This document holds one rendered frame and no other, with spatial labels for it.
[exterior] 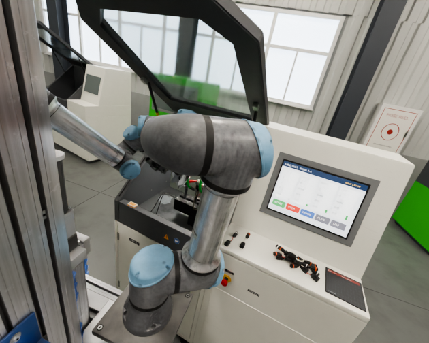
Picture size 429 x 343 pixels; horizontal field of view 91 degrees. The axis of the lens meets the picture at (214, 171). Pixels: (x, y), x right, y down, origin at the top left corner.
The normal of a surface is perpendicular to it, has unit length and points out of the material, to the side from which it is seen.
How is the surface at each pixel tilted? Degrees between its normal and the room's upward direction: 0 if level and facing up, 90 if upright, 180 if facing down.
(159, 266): 8
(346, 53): 90
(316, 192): 76
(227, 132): 44
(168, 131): 59
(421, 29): 90
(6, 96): 90
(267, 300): 90
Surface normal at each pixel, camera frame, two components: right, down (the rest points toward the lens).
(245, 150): 0.33, 0.18
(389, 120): -0.29, 0.35
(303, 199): -0.36, 0.08
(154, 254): 0.05, -0.89
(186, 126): -0.06, -0.40
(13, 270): 0.94, 0.28
